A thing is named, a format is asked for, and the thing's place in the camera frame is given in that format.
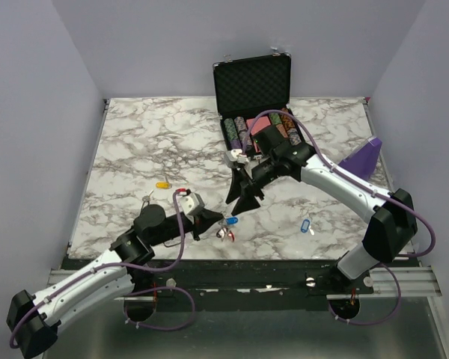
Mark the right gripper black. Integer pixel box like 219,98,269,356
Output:
225,155,280,216

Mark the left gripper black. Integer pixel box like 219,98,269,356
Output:
150,207,224,247

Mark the chain of silver split rings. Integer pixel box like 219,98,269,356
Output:
215,222,233,242

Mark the red-handled metal keyring tool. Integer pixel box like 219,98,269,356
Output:
216,227,235,242

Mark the blue plastic key tag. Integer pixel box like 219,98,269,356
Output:
300,218,315,236

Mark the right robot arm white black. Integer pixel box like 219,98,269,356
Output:
224,126,418,293

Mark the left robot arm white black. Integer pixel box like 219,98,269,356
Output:
6,204,224,358

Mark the yellow key tag with key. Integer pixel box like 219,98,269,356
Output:
155,177,172,189

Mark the pink playing card deck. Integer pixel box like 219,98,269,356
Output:
246,116,271,135

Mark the black poker chip case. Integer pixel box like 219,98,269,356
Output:
213,53,291,159

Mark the purple box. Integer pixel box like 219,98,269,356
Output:
339,136,382,181

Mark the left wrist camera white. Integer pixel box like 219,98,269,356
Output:
180,192,205,217

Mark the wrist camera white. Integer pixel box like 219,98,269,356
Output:
224,149,249,169
180,192,205,217

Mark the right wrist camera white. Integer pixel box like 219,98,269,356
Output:
224,149,249,169

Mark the black mounting rail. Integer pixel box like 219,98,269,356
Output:
126,260,373,314

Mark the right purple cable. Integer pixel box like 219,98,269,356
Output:
239,110,437,325

